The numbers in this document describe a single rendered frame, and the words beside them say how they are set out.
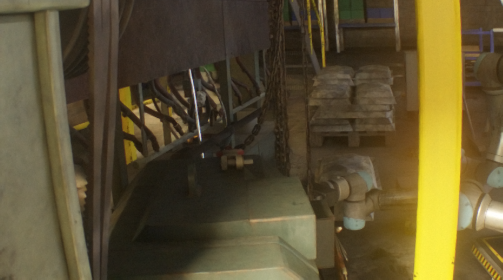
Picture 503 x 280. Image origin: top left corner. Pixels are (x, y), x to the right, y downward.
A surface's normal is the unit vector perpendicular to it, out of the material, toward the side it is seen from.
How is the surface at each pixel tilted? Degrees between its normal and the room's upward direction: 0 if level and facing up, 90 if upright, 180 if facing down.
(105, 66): 99
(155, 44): 90
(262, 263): 0
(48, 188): 90
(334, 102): 63
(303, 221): 90
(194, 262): 0
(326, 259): 90
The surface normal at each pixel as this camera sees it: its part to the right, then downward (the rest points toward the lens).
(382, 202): -0.66, 0.10
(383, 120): -0.19, -0.27
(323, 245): 0.03, 0.18
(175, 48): 0.95, 0.00
